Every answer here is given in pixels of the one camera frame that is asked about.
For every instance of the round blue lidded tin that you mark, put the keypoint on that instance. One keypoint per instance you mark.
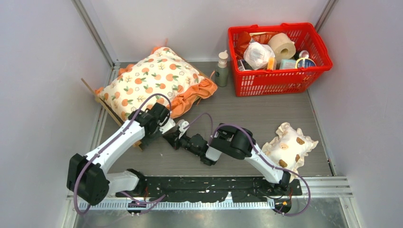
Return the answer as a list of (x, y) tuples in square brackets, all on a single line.
[(304, 63)]

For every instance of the green pump lotion bottle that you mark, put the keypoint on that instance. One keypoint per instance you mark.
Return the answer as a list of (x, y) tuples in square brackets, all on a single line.
[(222, 71)]

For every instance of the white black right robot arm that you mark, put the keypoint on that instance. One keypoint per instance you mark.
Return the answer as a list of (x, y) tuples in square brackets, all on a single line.
[(234, 141)]

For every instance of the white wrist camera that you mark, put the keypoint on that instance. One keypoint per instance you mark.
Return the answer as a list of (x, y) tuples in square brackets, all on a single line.
[(182, 127), (167, 126)]

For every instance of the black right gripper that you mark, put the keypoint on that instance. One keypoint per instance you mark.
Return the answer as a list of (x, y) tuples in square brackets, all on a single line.
[(173, 138)]

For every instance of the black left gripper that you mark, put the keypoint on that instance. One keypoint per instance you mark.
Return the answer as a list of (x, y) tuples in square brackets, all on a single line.
[(159, 125)]

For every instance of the light teal small box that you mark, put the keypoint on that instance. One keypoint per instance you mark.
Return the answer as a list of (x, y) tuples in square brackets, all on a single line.
[(287, 64)]

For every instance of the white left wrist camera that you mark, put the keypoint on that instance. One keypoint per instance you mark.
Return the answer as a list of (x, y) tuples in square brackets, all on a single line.
[(167, 126)]

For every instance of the beige toilet paper roll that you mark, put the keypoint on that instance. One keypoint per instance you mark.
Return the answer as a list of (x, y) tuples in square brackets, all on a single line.
[(282, 46)]

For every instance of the cream frilled small pillow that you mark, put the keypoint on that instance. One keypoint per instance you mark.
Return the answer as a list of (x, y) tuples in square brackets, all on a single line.
[(289, 148)]

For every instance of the orange fruit print cushion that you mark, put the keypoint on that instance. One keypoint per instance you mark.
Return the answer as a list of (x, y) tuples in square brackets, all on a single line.
[(165, 60)]

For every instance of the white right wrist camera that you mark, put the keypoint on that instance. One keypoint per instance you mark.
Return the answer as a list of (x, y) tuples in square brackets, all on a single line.
[(182, 127)]

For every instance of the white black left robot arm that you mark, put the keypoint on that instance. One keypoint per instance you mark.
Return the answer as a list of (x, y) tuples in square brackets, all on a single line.
[(88, 175)]

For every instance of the orange red crumpled bag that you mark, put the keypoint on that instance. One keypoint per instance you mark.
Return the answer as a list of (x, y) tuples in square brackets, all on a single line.
[(245, 38)]

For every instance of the wooden pet bed frame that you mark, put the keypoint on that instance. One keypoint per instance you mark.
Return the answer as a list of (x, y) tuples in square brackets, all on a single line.
[(104, 104)]

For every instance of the white plastic wrapped packet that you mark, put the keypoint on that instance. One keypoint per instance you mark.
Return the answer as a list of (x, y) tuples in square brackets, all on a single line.
[(258, 55)]

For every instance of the small silver can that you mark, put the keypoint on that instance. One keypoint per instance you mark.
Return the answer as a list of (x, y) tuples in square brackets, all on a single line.
[(303, 54)]

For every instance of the red plastic shopping basket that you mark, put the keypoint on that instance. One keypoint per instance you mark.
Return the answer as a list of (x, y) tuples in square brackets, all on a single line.
[(249, 82)]

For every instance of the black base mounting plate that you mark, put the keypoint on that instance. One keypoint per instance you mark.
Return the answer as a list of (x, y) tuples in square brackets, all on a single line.
[(209, 189)]

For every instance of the slotted aluminium rail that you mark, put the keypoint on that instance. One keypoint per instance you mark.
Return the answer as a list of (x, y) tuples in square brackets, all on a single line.
[(312, 188)]

